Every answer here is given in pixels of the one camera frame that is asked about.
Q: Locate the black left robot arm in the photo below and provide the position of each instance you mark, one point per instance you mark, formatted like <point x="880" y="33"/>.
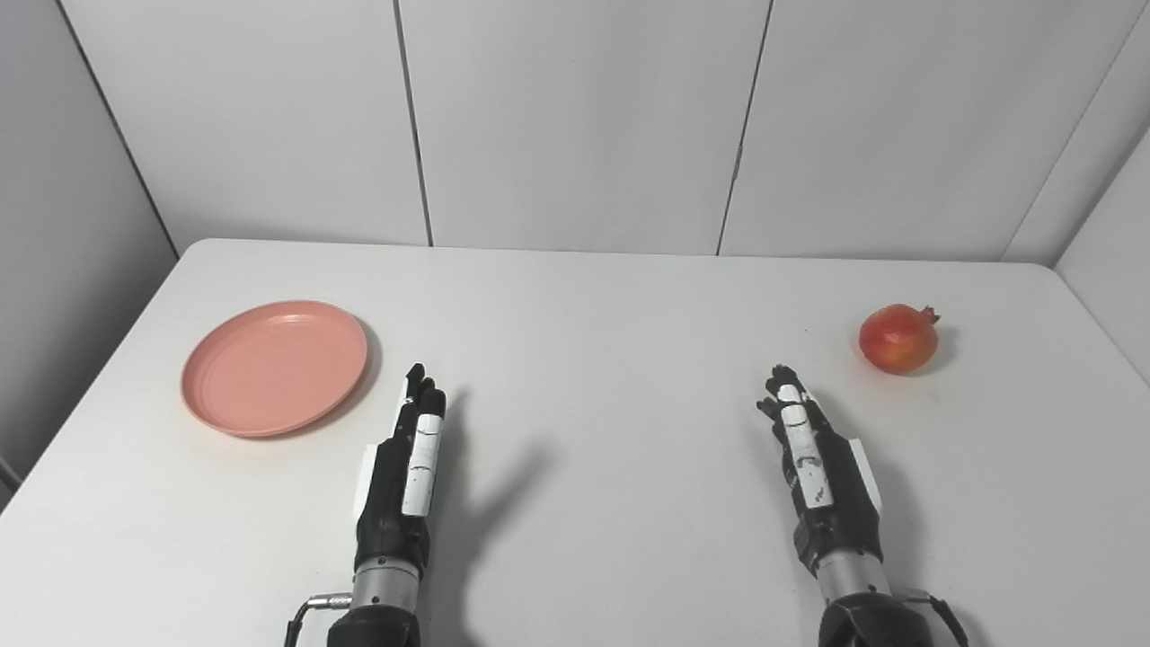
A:
<point x="384" y="598"/>

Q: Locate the pink round plate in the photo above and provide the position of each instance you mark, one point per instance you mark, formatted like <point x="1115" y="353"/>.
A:
<point x="274" y="368"/>

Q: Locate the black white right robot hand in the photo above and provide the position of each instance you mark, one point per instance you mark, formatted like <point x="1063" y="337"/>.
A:
<point x="831" y="485"/>

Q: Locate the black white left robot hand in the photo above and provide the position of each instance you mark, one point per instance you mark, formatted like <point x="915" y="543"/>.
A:
<point x="393" y="503"/>

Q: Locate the red pomegranate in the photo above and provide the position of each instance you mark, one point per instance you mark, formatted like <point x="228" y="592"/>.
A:
<point x="897" y="340"/>

